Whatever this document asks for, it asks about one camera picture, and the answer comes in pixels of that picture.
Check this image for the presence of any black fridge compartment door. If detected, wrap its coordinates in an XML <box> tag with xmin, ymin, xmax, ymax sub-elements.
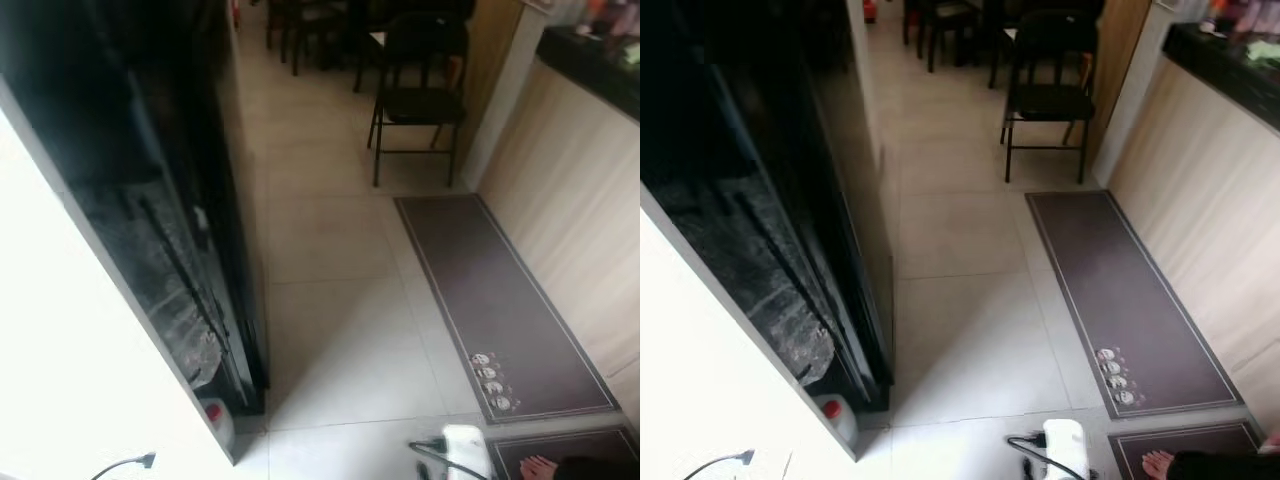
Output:
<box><xmin>655</xmin><ymin>170</ymin><xmax>896</xmax><ymax>411</ymax></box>
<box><xmin>62</xmin><ymin>170</ymin><xmax>269</xmax><ymax>416</ymax></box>

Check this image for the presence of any black glass door fridge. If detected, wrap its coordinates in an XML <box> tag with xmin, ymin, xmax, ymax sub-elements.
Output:
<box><xmin>640</xmin><ymin>0</ymin><xmax>898</xmax><ymax>480</ymax></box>
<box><xmin>0</xmin><ymin>0</ymin><xmax>271</xmax><ymax>480</ymax></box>

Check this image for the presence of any dark floor mat cat print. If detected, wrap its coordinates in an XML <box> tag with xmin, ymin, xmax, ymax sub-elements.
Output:
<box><xmin>486</xmin><ymin>426</ymin><xmax>641</xmax><ymax>480</ymax></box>
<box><xmin>1107</xmin><ymin>419</ymin><xmax>1267</xmax><ymax>480</ymax></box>
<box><xmin>393</xmin><ymin>192</ymin><xmax>622</xmax><ymax>426</ymax></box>
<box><xmin>1024</xmin><ymin>189</ymin><xmax>1247</xmax><ymax>421</ymax></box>

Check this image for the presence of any person leg with bare foot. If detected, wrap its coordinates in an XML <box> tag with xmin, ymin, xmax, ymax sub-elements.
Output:
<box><xmin>519</xmin><ymin>453</ymin><xmax>641</xmax><ymax>480</ymax></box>
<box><xmin>1141</xmin><ymin>448</ymin><xmax>1280</xmax><ymax>480</ymax></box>

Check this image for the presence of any white jug with red cap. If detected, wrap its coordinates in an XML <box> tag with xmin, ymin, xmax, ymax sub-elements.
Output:
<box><xmin>815</xmin><ymin>396</ymin><xmax>860</xmax><ymax>450</ymax></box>
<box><xmin>199</xmin><ymin>396</ymin><xmax>238</xmax><ymax>458</ymax></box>

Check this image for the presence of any wood panel kitchen counter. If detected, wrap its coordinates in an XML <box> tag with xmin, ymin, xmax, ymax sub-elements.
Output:
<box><xmin>477</xmin><ymin>24</ymin><xmax>641</xmax><ymax>403</ymax></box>
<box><xmin>1104</xmin><ymin>20</ymin><xmax>1280</xmax><ymax>406</ymax></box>

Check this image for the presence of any bubble wrap sheet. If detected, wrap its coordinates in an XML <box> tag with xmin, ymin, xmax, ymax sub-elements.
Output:
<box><xmin>72</xmin><ymin>183</ymin><xmax>227</xmax><ymax>393</ymax></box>
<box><xmin>655</xmin><ymin>178</ymin><xmax>837</xmax><ymax>387</ymax></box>

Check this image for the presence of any black folding chair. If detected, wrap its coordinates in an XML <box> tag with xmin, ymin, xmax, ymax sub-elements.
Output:
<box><xmin>365</xmin><ymin>11</ymin><xmax>470</xmax><ymax>189</ymax></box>
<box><xmin>999</xmin><ymin>9</ymin><xmax>1100</xmax><ymax>185</ymax></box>

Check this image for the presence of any dark wooden dining chair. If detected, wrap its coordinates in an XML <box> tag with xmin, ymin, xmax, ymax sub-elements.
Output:
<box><xmin>263</xmin><ymin>0</ymin><xmax>351</xmax><ymax>78</ymax></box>
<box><xmin>900</xmin><ymin>0</ymin><xmax>989</xmax><ymax>74</ymax></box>

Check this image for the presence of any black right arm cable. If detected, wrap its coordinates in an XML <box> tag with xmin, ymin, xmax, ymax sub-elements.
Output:
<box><xmin>1006</xmin><ymin>434</ymin><xmax>1089</xmax><ymax>480</ymax></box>
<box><xmin>408</xmin><ymin>440</ymin><xmax>491</xmax><ymax>480</ymax></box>

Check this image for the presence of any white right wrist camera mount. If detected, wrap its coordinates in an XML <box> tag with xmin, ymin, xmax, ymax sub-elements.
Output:
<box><xmin>1042</xmin><ymin>419</ymin><xmax>1090</xmax><ymax>480</ymax></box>
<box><xmin>442</xmin><ymin>424</ymin><xmax>494</xmax><ymax>480</ymax></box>

